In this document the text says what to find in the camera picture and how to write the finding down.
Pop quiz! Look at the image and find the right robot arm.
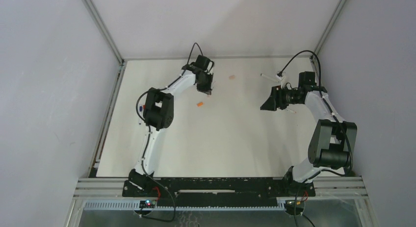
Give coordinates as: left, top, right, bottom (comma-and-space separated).
260, 72, 357, 184

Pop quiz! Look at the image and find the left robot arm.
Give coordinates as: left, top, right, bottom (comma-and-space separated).
128, 55, 215, 191

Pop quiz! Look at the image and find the white orange tip pen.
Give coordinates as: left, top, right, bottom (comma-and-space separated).
207, 81, 216, 96

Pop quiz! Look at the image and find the right controller board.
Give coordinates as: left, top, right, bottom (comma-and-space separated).
284, 200, 305, 216

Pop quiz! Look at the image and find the controller board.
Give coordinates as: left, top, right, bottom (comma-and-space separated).
284, 200, 305, 216
139, 200, 157, 209

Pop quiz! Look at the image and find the left controller board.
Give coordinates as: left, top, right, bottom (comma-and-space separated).
139, 200, 157, 209

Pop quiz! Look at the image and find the left camera cable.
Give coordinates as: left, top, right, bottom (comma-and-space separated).
135, 42, 205, 222

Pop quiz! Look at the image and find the camera cable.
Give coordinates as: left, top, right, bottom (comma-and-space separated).
135, 42, 205, 222
279, 50, 355, 227

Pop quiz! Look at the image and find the right camera cable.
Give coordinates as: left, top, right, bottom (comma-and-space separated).
279, 50, 355, 227

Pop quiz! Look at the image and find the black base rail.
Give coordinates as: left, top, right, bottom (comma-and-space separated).
122, 177, 316, 207

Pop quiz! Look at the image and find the white cable duct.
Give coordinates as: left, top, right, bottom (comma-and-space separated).
84, 200, 285, 211

